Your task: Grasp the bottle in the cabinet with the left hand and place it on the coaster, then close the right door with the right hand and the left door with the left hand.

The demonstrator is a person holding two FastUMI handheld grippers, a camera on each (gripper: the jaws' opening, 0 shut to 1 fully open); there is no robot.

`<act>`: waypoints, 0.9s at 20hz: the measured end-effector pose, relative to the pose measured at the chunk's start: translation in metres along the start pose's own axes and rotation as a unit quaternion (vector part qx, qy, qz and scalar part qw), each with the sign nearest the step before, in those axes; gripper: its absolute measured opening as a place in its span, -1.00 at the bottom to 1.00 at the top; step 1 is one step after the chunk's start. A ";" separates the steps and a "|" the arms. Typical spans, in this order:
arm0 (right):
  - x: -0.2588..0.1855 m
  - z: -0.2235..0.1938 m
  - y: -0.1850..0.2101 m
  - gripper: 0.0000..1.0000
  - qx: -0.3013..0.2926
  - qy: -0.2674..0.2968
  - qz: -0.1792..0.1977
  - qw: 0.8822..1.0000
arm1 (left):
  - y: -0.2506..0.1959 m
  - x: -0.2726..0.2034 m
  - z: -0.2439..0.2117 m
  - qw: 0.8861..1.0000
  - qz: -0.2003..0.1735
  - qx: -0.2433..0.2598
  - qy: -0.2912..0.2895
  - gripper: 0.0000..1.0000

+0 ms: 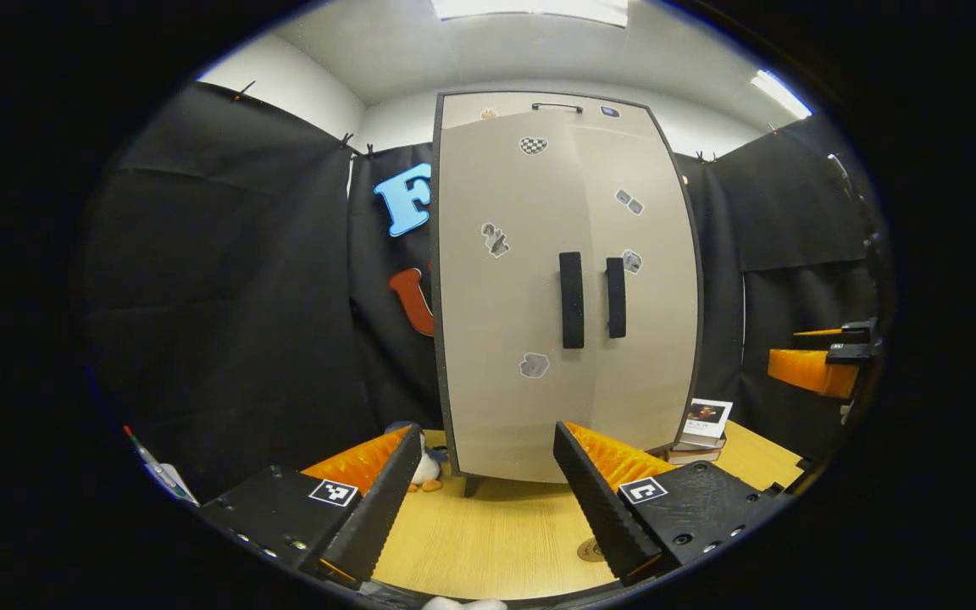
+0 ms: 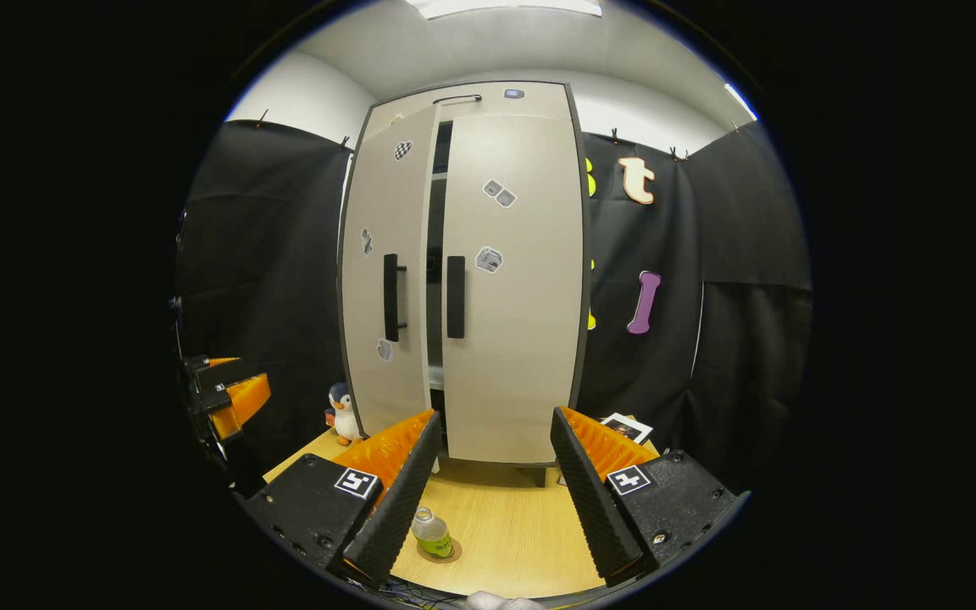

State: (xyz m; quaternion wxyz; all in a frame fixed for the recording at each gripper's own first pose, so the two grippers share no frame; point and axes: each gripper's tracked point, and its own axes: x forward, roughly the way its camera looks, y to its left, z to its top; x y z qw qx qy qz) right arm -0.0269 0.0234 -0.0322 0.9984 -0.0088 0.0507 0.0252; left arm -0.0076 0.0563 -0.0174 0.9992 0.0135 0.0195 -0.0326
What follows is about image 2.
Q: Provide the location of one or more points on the beige cabinet drawer front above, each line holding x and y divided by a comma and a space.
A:
530, 102

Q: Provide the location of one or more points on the white picture card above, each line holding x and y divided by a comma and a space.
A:
626, 428

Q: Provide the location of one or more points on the round brown coaster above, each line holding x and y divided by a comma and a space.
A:
451, 555

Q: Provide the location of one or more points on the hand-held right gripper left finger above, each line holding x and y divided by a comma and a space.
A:
390, 517

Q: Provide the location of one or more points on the green label plastic bottle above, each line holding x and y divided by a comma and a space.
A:
433, 534

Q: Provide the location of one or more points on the white and black cabinet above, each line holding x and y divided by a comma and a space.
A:
440, 161

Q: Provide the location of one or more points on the black backdrop cloth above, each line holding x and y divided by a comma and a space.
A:
268, 254

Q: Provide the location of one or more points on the penguin plush toy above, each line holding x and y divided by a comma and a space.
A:
342, 415

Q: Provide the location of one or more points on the large ceiling light panel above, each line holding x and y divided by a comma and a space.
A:
505, 7

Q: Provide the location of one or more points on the white cabinet door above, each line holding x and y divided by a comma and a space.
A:
522, 339
369, 296

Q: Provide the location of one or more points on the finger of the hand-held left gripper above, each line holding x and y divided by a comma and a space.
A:
238, 405
217, 367

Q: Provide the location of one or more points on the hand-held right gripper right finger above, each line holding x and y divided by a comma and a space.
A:
594, 508

